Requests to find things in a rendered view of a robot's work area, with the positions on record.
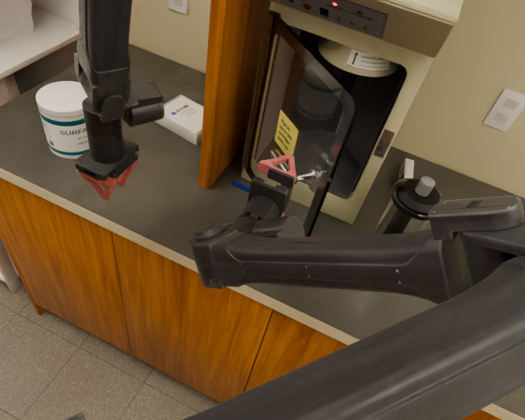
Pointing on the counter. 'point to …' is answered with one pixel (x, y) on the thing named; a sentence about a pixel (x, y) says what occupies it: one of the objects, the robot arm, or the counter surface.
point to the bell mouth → (355, 59)
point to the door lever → (287, 168)
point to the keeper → (384, 143)
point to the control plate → (376, 20)
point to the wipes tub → (63, 118)
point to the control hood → (412, 22)
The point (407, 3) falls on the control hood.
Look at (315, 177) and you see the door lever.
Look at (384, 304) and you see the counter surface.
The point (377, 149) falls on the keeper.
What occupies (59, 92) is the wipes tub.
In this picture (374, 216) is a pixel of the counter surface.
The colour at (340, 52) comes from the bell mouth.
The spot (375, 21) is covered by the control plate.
